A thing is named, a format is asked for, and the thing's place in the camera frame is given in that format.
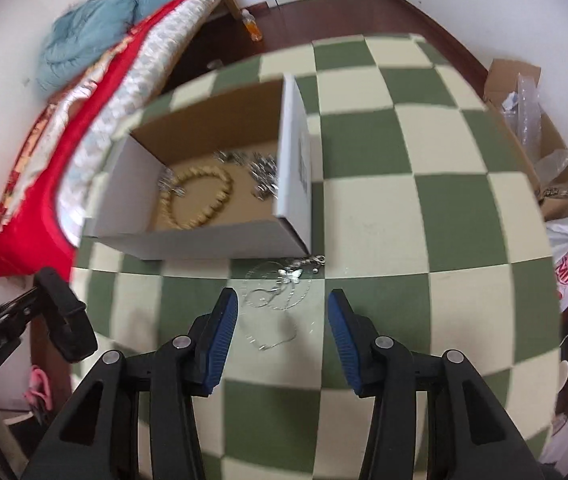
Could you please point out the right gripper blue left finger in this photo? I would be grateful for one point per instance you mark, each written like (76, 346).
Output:
(212, 334)

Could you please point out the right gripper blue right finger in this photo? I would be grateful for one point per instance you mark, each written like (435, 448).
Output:
(353, 335)

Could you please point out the white cardboard jewelry box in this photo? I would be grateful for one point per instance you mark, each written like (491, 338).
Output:
(260, 210)

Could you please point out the silver jewelry cluster left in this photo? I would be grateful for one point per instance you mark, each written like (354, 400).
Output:
(168, 185)

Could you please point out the silver jewelry small piece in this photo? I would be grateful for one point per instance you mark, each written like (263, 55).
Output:
(232, 157)

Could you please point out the red bed cover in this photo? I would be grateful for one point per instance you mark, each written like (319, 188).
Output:
(38, 189)

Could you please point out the green white checkered tablecloth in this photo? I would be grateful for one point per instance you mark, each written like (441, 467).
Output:
(424, 220)

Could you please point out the blue quilt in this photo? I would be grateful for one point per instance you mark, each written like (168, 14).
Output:
(80, 36)

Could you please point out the brown cardboard box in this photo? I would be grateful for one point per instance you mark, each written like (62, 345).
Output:
(512, 92)

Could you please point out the orange drink bottle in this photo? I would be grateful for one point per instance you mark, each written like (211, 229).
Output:
(251, 25)

